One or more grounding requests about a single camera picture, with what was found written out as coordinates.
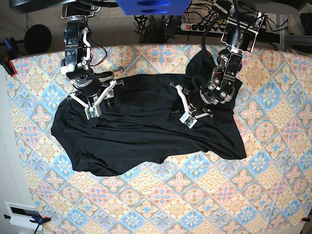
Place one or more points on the red blue clamp top left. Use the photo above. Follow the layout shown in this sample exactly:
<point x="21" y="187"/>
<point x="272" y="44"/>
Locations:
<point x="12" y="53"/>

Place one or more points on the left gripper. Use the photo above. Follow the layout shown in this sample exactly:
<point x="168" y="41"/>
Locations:
<point x="208" y="96"/>

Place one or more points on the black round stool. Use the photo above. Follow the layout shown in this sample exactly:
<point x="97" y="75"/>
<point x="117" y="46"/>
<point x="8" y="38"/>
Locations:
<point x="37" y="39"/>

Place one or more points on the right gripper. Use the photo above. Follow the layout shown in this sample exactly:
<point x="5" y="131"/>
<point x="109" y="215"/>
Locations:
<point x="96" y="86"/>

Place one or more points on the blue clamp bottom left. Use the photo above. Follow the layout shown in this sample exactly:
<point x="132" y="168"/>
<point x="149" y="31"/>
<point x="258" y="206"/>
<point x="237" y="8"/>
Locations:
<point x="36" y="220"/>

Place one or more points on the white wall vent box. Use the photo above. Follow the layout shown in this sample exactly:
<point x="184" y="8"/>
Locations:
<point x="23" y="210"/>

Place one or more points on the black t-shirt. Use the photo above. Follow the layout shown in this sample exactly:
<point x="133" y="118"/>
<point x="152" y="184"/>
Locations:
<point x="143" y="125"/>

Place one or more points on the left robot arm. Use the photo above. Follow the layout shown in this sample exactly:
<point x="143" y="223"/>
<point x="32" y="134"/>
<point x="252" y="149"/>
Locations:
<point x="239" y="36"/>

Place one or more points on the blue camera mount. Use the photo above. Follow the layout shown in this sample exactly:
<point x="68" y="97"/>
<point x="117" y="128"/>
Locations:
<point x="153" y="7"/>

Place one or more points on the black clamp bottom right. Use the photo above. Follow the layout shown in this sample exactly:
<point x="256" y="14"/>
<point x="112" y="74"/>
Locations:
<point x="305" y="219"/>

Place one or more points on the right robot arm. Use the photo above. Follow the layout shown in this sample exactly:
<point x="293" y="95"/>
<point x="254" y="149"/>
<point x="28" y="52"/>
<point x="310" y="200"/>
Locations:
<point x="77" y="37"/>

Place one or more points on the patterned colourful tablecloth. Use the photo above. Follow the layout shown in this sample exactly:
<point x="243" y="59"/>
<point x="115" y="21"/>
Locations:
<point x="189" y="194"/>

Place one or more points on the white power strip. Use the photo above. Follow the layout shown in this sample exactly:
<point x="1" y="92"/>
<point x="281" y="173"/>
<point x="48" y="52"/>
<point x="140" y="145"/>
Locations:
<point x="219" y="27"/>

